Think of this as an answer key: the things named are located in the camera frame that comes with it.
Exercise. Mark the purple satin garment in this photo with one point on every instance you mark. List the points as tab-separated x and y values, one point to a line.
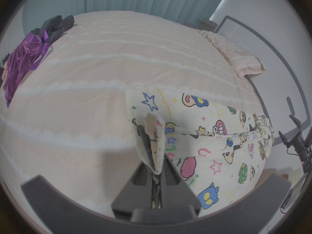
19	62

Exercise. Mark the pink garment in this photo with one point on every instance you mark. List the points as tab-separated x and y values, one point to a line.
3	75

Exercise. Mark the pink striped pillow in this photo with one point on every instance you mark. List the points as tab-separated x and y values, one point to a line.
238	55

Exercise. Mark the bed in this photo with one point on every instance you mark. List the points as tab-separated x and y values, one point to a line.
97	69

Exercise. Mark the black garment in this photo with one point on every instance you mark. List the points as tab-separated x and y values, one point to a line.
58	25

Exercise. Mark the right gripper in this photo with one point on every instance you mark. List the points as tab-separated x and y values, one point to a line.
299	144

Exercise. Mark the grey bedside table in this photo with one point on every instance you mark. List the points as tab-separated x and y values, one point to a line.
204	24

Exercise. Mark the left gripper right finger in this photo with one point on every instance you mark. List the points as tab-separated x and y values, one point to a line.
180	194

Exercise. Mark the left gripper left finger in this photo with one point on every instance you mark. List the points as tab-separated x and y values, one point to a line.
131	196

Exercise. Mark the white printed pyjama top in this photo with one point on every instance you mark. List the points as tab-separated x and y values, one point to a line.
195	121

